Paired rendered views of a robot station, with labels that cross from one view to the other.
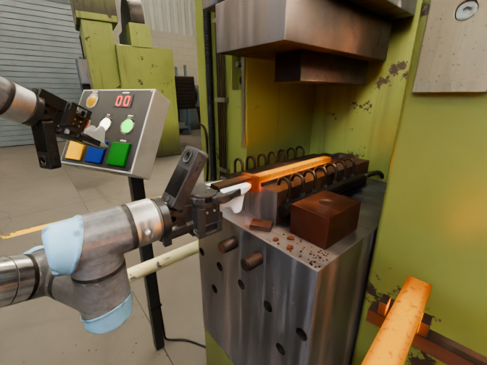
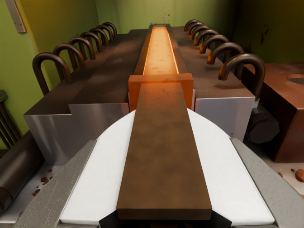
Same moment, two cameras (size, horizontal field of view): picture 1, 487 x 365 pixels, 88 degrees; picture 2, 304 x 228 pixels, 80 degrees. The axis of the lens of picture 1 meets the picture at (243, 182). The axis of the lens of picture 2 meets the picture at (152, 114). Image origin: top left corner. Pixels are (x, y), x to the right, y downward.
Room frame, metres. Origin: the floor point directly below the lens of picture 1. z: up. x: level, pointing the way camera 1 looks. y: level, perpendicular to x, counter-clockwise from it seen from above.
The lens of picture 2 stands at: (0.46, 0.08, 1.06)
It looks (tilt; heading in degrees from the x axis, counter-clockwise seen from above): 33 degrees down; 314
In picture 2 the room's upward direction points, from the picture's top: 3 degrees counter-clockwise
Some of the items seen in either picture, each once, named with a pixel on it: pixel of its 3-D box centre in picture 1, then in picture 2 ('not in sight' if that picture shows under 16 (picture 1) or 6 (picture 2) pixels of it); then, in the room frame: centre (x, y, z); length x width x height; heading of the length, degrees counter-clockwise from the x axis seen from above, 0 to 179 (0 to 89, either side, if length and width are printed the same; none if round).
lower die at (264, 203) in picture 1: (299, 177); (147, 63); (0.70, -0.16, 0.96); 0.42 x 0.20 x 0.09; 131
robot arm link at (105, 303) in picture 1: (97, 289); not in sight; (0.34, 0.24, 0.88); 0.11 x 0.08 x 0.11; 67
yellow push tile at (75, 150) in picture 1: (77, 149); not in sight; (0.86, 0.57, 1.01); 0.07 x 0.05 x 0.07; 66
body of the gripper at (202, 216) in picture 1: (187, 212); not in sight; (0.43, 0.11, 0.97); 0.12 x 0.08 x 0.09; 131
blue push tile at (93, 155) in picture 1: (97, 151); not in sight; (0.82, 0.48, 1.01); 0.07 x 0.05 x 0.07; 66
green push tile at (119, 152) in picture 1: (119, 154); not in sight; (0.77, 0.39, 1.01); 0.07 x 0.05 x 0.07; 66
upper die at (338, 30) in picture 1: (310, 35); not in sight; (0.70, -0.16, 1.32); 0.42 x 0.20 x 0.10; 131
